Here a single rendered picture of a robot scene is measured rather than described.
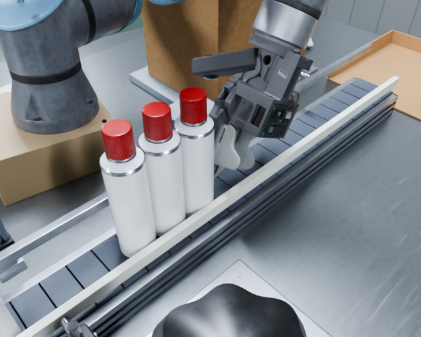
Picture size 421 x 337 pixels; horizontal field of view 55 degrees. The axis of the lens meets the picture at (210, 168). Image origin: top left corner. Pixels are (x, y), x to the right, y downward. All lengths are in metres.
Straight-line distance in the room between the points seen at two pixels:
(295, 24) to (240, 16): 0.29
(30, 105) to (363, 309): 0.60
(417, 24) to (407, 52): 1.26
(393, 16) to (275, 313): 2.46
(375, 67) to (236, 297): 1.01
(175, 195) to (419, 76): 0.79
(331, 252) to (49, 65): 0.53
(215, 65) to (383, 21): 2.11
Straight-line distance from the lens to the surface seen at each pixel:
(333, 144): 0.78
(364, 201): 0.75
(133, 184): 0.47
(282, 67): 0.53
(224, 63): 0.58
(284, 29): 0.53
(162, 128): 0.46
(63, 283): 0.58
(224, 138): 0.57
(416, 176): 0.84
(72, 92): 0.74
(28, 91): 0.74
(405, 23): 2.56
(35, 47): 0.70
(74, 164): 0.76
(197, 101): 0.48
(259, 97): 0.52
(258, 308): 0.19
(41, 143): 0.73
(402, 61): 1.22
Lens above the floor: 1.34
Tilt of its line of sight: 42 degrees down
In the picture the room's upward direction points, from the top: straight up
